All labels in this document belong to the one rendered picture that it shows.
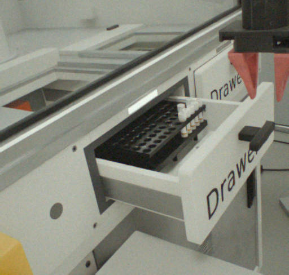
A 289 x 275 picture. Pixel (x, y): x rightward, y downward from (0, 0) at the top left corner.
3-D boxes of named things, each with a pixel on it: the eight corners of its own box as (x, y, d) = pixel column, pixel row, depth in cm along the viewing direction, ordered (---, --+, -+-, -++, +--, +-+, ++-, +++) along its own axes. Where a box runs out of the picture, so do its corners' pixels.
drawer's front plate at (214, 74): (256, 75, 97) (255, 32, 92) (206, 123, 77) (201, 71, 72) (249, 75, 98) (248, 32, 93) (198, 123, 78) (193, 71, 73)
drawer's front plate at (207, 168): (274, 140, 67) (274, 80, 62) (199, 247, 46) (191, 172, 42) (264, 138, 68) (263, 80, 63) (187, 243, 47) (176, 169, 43)
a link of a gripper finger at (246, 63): (246, 88, 56) (244, 23, 52) (297, 92, 52) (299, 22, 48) (228, 106, 51) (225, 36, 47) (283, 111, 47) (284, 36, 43)
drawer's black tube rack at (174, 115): (208, 137, 67) (205, 104, 65) (156, 191, 55) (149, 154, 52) (112, 122, 80) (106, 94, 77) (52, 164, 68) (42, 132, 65)
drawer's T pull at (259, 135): (275, 128, 54) (275, 119, 53) (257, 154, 48) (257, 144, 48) (250, 125, 56) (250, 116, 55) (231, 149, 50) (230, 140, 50)
